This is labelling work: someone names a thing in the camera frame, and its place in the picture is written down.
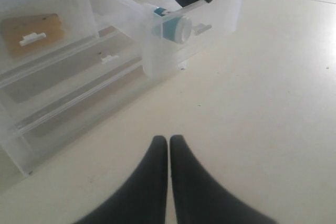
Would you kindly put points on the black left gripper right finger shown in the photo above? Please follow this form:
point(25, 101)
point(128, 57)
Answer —
point(198, 197)

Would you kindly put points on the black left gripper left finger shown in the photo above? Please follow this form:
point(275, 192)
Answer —
point(143, 196)

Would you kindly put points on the white capped medicine bottle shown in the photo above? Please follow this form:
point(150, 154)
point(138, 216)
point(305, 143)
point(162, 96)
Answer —
point(177, 29)

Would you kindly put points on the yellow cheese wedge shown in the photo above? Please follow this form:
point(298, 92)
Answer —
point(26, 34)

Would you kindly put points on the clear plastic container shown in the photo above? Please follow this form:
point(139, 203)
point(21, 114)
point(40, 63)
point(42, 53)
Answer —
point(96, 58)
point(92, 99)

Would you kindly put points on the translucent plastic drawer cabinet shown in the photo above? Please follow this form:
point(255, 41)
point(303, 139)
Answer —
point(25, 154)

